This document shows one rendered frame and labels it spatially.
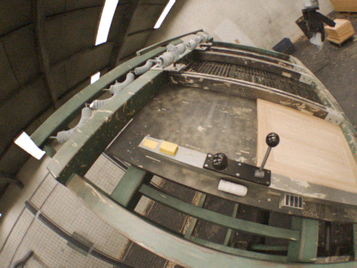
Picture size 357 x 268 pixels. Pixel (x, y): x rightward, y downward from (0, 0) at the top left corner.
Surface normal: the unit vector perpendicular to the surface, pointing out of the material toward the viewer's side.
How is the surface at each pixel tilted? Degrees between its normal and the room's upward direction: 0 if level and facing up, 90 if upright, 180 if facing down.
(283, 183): 51
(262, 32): 90
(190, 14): 90
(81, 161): 141
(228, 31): 90
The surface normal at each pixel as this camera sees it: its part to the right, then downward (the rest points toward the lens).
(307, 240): -0.07, -0.67
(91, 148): 0.92, 0.25
